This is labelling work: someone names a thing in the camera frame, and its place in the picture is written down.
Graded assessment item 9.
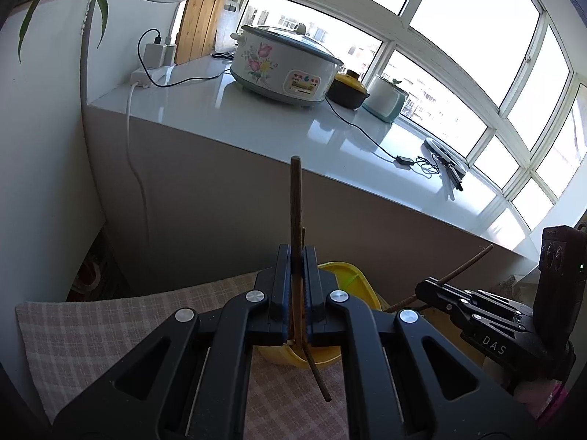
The floral white rice cooker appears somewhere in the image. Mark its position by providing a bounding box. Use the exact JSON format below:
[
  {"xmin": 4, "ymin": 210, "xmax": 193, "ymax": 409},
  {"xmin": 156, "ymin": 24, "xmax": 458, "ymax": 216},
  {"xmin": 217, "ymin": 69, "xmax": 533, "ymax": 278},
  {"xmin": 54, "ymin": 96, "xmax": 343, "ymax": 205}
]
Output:
[{"xmin": 231, "ymin": 25, "xmax": 343, "ymax": 106}]

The white teal kettle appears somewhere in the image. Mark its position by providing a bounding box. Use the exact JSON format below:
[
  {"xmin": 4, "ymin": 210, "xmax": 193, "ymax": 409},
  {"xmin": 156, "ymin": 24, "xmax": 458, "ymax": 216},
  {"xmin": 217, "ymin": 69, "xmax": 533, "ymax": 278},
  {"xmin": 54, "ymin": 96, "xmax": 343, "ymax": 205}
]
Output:
[{"xmin": 362, "ymin": 74, "xmax": 408, "ymax": 124}]

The black power adapter cable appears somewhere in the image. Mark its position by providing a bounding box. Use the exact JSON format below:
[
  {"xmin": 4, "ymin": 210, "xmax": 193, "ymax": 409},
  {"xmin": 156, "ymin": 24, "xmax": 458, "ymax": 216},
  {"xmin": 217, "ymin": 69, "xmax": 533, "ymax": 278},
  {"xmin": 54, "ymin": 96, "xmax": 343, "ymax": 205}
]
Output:
[{"xmin": 323, "ymin": 97, "xmax": 442, "ymax": 180}]

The white power strip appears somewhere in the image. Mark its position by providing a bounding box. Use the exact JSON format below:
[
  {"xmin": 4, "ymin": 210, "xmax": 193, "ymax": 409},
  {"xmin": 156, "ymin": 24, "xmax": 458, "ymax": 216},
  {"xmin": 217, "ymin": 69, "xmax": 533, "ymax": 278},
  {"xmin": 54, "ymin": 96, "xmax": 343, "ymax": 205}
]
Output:
[{"xmin": 130, "ymin": 41, "xmax": 176, "ymax": 88}]

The pink checkered cloth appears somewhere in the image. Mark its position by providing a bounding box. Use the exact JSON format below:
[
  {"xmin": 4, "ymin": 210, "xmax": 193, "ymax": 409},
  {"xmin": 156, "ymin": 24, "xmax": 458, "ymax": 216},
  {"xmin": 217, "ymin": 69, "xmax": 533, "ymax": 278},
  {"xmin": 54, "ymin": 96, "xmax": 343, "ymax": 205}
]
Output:
[{"xmin": 15, "ymin": 272, "xmax": 348, "ymax": 439}]

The white counter unit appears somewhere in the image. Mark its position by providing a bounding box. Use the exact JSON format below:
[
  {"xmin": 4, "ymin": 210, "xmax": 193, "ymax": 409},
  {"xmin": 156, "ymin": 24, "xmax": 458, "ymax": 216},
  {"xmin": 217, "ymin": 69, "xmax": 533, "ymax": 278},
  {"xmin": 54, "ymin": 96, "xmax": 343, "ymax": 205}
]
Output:
[{"xmin": 84, "ymin": 74, "xmax": 537, "ymax": 302}]

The brown wooden chopstick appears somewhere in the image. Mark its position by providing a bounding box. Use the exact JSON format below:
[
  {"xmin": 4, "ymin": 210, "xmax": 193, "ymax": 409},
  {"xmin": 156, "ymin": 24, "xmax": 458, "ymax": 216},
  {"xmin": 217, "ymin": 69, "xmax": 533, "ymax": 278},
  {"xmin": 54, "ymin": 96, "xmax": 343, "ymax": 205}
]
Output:
[{"xmin": 289, "ymin": 155, "xmax": 332, "ymax": 402}]

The beaded blind cord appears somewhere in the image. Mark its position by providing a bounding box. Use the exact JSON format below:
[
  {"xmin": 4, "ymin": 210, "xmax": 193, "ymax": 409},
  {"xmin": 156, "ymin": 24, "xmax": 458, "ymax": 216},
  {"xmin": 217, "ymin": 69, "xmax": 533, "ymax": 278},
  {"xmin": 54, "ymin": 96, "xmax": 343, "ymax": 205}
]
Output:
[{"xmin": 79, "ymin": 0, "xmax": 93, "ymax": 38}]

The wooden slat board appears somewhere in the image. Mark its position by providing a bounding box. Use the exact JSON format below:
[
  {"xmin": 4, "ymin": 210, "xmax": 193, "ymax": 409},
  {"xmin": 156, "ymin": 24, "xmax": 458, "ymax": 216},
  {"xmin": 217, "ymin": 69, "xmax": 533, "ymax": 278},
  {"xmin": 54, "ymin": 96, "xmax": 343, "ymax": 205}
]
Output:
[{"xmin": 175, "ymin": 0, "xmax": 225, "ymax": 65}]

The yellow plastic utensil cup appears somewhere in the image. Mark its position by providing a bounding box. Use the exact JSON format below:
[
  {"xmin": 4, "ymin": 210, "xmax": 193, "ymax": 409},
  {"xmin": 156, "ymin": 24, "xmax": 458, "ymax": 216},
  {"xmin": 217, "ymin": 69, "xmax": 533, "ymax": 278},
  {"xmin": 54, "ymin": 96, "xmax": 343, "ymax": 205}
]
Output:
[{"xmin": 257, "ymin": 261, "xmax": 383, "ymax": 370}]

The black pot yellow lid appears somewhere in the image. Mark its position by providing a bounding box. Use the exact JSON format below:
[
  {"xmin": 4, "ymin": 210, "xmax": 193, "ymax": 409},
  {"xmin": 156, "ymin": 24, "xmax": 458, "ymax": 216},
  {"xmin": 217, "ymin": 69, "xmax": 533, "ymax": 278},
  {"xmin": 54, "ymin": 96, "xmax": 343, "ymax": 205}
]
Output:
[{"xmin": 327, "ymin": 70, "xmax": 369, "ymax": 109}]

